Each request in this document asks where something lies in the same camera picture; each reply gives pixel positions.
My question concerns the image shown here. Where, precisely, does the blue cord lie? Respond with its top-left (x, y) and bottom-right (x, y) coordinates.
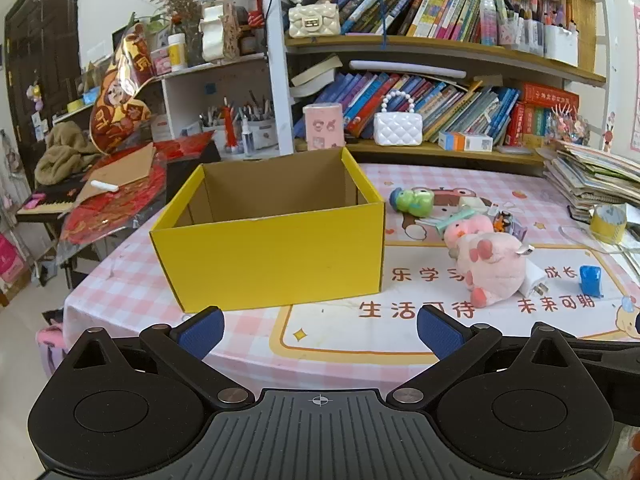
top-left (377, 0), bottom-right (391, 51)

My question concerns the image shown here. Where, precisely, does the clear pen cup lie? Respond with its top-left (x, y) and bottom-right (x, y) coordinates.
top-left (497, 10), bottom-right (546, 56)

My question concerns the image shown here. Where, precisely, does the grey toy car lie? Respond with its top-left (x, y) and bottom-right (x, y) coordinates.
top-left (492, 210), bottom-right (530, 243)

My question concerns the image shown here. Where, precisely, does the row of blue books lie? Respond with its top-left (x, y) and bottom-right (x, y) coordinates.
top-left (315, 71), bottom-right (521, 147)

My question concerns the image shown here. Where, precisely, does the dark wooden door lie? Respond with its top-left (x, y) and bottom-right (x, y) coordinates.
top-left (2, 0), bottom-right (81, 196)

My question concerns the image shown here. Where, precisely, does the stack of booklets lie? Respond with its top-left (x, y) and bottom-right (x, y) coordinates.
top-left (542, 140), bottom-right (640, 223)

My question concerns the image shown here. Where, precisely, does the yellow tape roll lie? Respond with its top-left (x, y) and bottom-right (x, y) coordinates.
top-left (590, 203), bottom-right (628, 243)

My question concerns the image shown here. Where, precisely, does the red dictionary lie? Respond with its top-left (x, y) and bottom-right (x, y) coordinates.
top-left (519, 82), bottom-right (580, 111)

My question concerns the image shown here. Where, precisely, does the red gold foil decoration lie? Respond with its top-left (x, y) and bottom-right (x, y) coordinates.
top-left (90, 35), bottom-right (153, 156)

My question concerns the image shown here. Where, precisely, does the brown plush cloth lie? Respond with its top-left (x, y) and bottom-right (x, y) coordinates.
top-left (37, 122), bottom-right (101, 186)

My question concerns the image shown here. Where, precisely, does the red boxed book set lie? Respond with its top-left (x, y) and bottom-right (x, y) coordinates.
top-left (507, 102), bottom-right (551, 148)

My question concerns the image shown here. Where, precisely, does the row of colourful books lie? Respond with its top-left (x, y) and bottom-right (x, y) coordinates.
top-left (280, 0), bottom-right (501, 41)

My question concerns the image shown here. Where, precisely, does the orange blue white carton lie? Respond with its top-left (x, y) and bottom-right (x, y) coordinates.
top-left (438, 131), bottom-right (493, 152)

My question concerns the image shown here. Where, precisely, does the brown cardboard sheet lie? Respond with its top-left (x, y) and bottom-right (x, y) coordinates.
top-left (75, 142), bottom-right (157, 203)

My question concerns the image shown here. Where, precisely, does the white pen holder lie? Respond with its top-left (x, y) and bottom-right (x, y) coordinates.
top-left (200, 92), bottom-right (278, 153)

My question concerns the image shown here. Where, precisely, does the white paper roll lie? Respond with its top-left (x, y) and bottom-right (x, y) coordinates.
top-left (350, 60), bottom-right (468, 81)

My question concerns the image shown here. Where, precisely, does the white quilted pearl-handle handbag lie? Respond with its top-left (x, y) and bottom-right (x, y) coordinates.
top-left (374, 91), bottom-right (423, 148)

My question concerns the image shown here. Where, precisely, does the red paper decoration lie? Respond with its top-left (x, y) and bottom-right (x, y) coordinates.
top-left (57, 132), bottom-right (221, 261)

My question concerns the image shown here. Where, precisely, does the red tassel ornament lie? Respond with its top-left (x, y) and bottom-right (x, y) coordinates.
top-left (222, 100), bottom-right (241, 153)

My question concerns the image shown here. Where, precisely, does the pink box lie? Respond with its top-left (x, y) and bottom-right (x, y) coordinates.
top-left (150, 47), bottom-right (173, 76)

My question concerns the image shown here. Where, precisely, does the black piano keyboard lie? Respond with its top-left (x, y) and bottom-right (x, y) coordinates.
top-left (15, 180), bottom-right (88, 223)

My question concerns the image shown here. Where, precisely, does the white jar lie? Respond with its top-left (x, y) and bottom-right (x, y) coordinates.
top-left (167, 33), bottom-right (187, 72)

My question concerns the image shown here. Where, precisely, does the yellow cardboard box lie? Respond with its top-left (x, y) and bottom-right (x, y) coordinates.
top-left (150, 146), bottom-right (386, 313)

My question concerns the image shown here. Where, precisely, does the pink checked printed mat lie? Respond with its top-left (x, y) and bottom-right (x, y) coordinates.
top-left (65, 162), bottom-right (640, 391)

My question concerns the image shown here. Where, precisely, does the thick dark-cover book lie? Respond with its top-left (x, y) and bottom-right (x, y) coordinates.
top-left (290, 80), bottom-right (336, 98)
top-left (290, 55), bottom-right (343, 86)

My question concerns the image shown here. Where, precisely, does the white shelf cabinet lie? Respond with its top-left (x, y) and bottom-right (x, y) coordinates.
top-left (50, 52), bottom-right (273, 156)

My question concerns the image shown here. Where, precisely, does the white charger plug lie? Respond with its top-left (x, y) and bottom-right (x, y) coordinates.
top-left (517, 245), bottom-right (551, 301)

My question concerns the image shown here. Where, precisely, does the green frog toy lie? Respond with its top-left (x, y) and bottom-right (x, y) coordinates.
top-left (389, 187), bottom-right (437, 217)

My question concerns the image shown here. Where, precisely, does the pink cylindrical container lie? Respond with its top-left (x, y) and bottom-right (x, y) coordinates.
top-left (303, 103), bottom-right (345, 151)

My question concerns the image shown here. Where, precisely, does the wooden bookshelf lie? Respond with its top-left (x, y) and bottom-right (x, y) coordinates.
top-left (260, 0), bottom-right (608, 166)

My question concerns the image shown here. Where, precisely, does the cream white ornament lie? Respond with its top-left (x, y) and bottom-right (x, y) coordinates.
top-left (200, 2), bottom-right (233, 63)

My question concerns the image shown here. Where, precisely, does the white pen organizer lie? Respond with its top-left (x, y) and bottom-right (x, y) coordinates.
top-left (542, 25), bottom-right (580, 67)

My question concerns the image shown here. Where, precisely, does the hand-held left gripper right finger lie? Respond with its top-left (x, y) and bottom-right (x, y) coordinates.
top-left (391, 306), bottom-right (583, 407)

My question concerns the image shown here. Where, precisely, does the clear glitter bottle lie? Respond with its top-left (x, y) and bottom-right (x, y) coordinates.
top-left (479, 0), bottom-right (497, 45)

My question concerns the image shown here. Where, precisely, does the pink bag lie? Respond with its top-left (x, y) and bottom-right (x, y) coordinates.
top-left (0, 232), bottom-right (31, 306)

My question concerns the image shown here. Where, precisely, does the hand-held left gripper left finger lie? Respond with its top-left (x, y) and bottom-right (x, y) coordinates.
top-left (60, 307), bottom-right (252, 409)

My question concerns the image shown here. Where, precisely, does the pink plush toy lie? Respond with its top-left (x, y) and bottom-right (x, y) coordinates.
top-left (444, 215), bottom-right (528, 308)

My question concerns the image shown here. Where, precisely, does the cream quilted pearl-handle handbag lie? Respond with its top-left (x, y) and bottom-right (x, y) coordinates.
top-left (288, 0), bottom-right (342, 38)

